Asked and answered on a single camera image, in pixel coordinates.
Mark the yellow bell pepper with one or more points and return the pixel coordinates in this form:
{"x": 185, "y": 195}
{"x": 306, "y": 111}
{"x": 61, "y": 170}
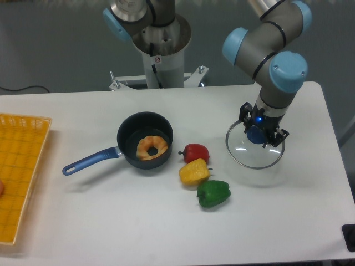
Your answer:
{"x": 194, "y": 173}

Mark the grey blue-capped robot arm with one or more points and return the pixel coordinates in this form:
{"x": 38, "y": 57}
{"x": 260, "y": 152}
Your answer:
{"x": 259, "y": 53}

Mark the yellow plastic basket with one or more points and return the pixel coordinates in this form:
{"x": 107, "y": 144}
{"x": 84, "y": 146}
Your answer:
{"x": 22, "y": 140}

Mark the glazed ring pastry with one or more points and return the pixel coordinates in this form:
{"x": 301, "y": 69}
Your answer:
{"x": 151, "y": 147}

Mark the black device at table edge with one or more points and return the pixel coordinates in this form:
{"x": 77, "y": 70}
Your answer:
{"x": 348, "y": 231}

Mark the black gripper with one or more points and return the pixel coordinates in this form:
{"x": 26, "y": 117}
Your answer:
{"x": 254, "y": 117}

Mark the red bell pepper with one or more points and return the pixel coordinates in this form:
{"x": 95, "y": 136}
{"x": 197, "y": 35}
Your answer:
{"x": 193, "y": 152}

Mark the glass pot lid blue knob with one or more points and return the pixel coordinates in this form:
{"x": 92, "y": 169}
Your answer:
{"x": 247, "y": 148}

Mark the green bell pepper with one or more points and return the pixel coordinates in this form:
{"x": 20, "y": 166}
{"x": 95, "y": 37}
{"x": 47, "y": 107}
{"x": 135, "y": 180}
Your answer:
{"x": 212, "y": 193}

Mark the dark blue saucepan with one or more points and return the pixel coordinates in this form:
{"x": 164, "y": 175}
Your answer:
{"x": 130, "y": 132}

